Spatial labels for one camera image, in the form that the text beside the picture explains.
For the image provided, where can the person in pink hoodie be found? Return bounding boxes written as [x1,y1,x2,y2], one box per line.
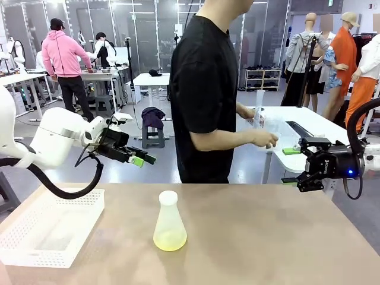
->
[41,18,96,122]

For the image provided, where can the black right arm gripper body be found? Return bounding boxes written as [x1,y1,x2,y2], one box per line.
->
[305,150,362,181]

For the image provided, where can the mannequin in orange coat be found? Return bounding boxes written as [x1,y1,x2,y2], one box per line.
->
[322,11,362,120]

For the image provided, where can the mannequin in blue floral dress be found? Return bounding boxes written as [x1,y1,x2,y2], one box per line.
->
[317,14,349,90]

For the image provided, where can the dark purple cloth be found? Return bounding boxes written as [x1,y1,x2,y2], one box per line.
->
[141,106,166,131]

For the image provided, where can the person in black t-shirt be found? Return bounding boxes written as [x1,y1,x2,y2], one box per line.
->
[169,0,280,184]

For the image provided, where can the person's right hand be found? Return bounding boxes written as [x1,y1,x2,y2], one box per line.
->
[252,129,280,149]

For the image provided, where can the black camera tripod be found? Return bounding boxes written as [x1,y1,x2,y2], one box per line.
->
[124,37,137,105]
[280,32,321,109]

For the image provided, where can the white perforated plastic basket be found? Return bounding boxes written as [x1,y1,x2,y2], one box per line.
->
[257,116,301,154]
[0,188,106,269]

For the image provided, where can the translucent plastic Erlenmeyer flask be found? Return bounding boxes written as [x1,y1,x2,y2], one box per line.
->
[153,195,188,252]

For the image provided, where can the gray step stool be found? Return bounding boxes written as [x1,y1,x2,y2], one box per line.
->
[141,126,166,150]
[94,94,116,119]

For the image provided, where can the wooden shoe rack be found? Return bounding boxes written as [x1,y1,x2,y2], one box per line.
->
[245,66,283,93]

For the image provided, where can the white rounded side table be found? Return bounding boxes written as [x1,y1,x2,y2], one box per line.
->
[236,106,371,185]

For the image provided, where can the white desk with white legs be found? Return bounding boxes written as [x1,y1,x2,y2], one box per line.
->
[0,72,56,123]

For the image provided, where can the long white work desk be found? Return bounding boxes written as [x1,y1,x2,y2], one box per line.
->
[80,68,122,118]

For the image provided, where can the black plastic tray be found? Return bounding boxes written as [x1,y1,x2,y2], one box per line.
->
[286,120,316,139]

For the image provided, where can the mannequin in gray jacket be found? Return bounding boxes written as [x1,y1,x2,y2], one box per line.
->
[285,12,331,107]

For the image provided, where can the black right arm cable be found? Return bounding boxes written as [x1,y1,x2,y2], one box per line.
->
[344,97,380,200]

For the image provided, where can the person's right forearm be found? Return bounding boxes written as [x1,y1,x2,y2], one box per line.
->
[189,128,258,153]

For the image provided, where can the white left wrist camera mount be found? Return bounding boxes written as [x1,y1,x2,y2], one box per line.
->
[112,112,134,126]

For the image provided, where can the mannequin in orange trousers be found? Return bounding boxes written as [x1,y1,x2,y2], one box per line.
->
[345,32,380,135]

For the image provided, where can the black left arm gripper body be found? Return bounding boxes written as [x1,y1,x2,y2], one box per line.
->
[88,126,132,163]

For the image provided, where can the seated person in white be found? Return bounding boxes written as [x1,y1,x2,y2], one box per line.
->
[36,47,45,74]

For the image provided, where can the small white standing desk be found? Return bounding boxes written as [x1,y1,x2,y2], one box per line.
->
[132,72,173,122]

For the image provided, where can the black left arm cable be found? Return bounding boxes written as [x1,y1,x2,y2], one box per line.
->
[0,153,105,200]

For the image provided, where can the person's left hand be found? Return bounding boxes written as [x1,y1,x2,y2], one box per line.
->
[245,107,265,127]

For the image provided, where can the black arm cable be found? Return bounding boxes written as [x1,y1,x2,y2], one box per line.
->
[344,97,380,200]
[0,153,105,200]

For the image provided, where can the white round flask cap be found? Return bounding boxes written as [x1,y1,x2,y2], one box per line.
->
[158,190,179,207]

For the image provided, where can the clear plastic measuring cylinder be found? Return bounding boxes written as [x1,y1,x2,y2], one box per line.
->
[255,90,265,129]

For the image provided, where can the dark clothes on rack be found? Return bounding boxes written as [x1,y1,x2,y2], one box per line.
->
[351,33,372,68]

